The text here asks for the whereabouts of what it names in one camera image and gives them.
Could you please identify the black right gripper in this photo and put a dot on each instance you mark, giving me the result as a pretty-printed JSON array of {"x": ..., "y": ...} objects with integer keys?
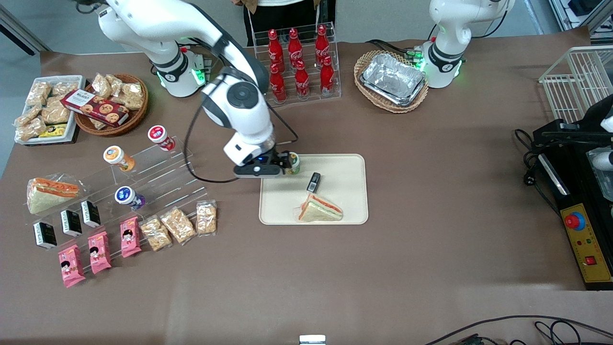
[{"x": 278, "y": 156}]

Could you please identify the green gum bottle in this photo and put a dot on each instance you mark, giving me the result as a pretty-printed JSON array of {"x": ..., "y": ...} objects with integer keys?
[{"x": 295, "y": 165}]

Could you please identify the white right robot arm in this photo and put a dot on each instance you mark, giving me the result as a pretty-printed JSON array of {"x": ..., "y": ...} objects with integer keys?
[{"x": 239, "y": 115}]

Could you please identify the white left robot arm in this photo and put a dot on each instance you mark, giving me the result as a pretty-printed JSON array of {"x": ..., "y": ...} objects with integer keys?
[{"x": 445, "y": 28}]

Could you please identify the beige plastic tray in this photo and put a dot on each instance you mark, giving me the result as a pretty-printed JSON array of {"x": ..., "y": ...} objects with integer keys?
[{"x": 345, "y": 191}]

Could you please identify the red gum bottle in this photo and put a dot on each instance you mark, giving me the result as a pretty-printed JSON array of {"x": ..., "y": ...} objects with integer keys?
[{"x": 159, "y": 135}]

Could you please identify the aluminium foil tray stack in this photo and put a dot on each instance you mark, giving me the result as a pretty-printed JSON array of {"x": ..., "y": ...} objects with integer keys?
[{"x": 392, "y": 79}]

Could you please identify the blue gum bottle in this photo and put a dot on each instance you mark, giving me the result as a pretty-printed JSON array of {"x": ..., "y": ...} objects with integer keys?
[{"x": 125, "y": 195}]

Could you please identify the orange gum bottle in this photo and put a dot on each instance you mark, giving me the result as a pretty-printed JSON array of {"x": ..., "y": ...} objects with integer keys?
[{"x": 117, "y": 158}]

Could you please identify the white rectangular snack tray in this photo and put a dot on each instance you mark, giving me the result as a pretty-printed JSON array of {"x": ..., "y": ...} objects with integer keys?
[{"x": 79, "y": 79}]

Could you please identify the small black box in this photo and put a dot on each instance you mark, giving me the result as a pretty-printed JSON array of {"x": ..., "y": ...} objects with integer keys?
[
  {"x": 90, "y": 214},
  {"x": 71, "y": 223},
  {"x": 44, "y": 235},
  {"x": 313, "y": 182}
]

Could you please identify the wrapped triangle sandwich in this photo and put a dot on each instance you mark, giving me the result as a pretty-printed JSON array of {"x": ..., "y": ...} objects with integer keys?
[
  {"x": 48, "y": 196},
  {"x": 318, "y": 212}
]

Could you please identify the clear acrylic bottle rack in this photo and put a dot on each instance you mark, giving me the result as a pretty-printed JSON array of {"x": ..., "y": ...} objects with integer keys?
[{"x": 310, "y": 101}]

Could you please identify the red cola bottle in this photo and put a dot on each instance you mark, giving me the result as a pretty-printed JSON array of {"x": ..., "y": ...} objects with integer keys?
[
  {"x": 294, "y": 45},
  {"x": 322, "y": 43},
  {"x": 278, "y": 86},
  {"x": 274, "y": 48},
  {"x": 301, "y": 81},
  {"x": 327, "y": 76}
]

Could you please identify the clear bag of crackers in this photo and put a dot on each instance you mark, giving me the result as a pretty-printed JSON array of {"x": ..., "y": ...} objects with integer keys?
[
  {"x": 26, "y": 116},
  {"x": 116, "y": 81},
  {"x": 206, "y": 218},
  {"x": 98, "y": 124},
  {"x": 64, "y": 88},
  {"x": 178, "y": 226},
  {"x": 101, "y": 85},
  {"x": 128, "y": 101},
  {"x": 134, "y": 90},
  {"x": 56, "y": 114},
  {"x": 39, "y": 92},
  {"x": 31, "y": 130},
  {"x": 155, "y": 235}
]

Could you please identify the wicker basket with foil trays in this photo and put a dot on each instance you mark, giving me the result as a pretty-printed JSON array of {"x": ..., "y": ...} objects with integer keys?
[{"x": 366, "y": 62}]

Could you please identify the clear acrylic step shelf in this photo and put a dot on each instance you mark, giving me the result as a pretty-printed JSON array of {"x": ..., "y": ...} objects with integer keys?
[{"x": 153, "y": 170}]

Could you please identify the standing person torso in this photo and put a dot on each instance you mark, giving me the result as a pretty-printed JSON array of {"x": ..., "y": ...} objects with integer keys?
[{"x": 287, "y": 19}]

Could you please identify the wicker basket with snacks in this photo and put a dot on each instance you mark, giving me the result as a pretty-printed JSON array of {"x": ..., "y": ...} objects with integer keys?
[{"x": 139, "y": 115}]

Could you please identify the pink snack packet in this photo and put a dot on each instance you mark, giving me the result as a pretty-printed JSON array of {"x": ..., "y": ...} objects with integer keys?
[
  {"x": 71, "y": 266},
  {"x": 99, "y": 253},
  {"x": 130, "y": 237}
]

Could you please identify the small silver box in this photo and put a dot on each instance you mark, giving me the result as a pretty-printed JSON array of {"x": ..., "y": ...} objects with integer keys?
[{"x": 312, "y": 340}]

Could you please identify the dark red cookie box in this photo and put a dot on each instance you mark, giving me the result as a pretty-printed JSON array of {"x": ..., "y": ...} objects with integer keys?
[{"x": 98, "y": 108}]

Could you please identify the yellow snack packet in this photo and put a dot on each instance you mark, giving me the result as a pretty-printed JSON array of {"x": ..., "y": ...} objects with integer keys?
[{"x": 53, "y": 130}]

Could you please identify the grey metal bar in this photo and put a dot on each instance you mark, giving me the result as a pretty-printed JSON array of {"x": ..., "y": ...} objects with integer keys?
[{"x": 24, "y": 33}]

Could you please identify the black sealing machine yellow panel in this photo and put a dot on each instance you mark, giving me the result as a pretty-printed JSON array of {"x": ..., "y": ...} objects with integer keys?
[{"x": 586, "y": 249}]

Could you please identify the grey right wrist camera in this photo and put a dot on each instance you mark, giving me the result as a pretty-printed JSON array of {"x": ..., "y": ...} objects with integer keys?
[{"x": 249, "y": 171}]

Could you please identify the aluminium frame rack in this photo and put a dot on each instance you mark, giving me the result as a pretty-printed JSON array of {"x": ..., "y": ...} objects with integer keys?
[{"x": 601, "y": 19}]

